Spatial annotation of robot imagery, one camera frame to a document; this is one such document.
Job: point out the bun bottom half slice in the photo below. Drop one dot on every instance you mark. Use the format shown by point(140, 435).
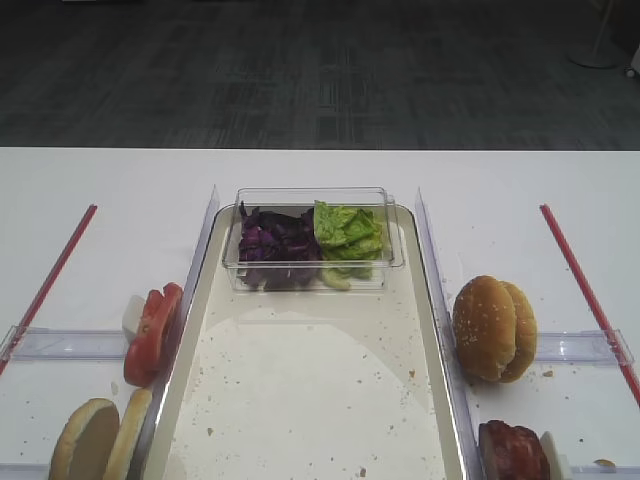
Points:
point(119, 461)

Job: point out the green lettuce leaves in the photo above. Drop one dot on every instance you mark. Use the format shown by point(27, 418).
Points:
point(347, 233)

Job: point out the tomato slices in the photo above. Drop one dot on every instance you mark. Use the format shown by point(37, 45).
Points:
point(147, 352)

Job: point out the brown meat patty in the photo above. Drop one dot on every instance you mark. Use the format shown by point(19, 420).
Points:
point(512, 452)

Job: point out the clear plastic container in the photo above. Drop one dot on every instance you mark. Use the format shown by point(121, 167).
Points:
point(339, 276)

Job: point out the shredded purple cabbage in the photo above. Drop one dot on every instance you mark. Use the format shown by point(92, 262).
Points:
point(268, 236)

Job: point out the white metal tray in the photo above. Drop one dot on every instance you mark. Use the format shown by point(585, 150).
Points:
point(308, 385)

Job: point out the sesame bun top front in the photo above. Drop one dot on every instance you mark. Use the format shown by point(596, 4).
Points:
point(484, 326)

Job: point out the sesame bun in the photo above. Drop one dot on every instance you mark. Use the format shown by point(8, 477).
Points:
point(484, 326)
point(525, 335)

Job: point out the sesame bun top rear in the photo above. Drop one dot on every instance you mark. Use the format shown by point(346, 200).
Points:
point(525, 335)

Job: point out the left red strip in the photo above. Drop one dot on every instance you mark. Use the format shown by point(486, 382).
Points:
point(47, 285)

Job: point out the red strip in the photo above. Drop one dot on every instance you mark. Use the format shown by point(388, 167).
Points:
point(47, 285)
point(590, 295)

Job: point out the white pusher block by patty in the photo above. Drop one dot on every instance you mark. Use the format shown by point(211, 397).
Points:
point(558, 463)

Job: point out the right red strip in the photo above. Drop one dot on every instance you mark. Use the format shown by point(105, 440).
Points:
point(590, 295)

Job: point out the right clear vertical rail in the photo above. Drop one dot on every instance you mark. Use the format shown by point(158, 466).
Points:
point(468, 457)

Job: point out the clear vertical rail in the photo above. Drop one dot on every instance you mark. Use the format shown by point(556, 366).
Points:
point(468, 457)
point(192, 280)

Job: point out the left clear vertical rail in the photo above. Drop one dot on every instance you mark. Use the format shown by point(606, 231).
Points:
point(192, 280)

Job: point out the upper right clear rail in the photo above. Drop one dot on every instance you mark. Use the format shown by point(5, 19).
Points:
point(594, 347)

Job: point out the upper left clear rail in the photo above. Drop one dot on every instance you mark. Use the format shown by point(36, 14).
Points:
point(44, 344)

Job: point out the lower right clear rail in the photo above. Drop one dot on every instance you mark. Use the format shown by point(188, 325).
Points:
point(593, 472)

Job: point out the lower left clear rail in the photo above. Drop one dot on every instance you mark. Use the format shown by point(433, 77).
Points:
point(24, 472)

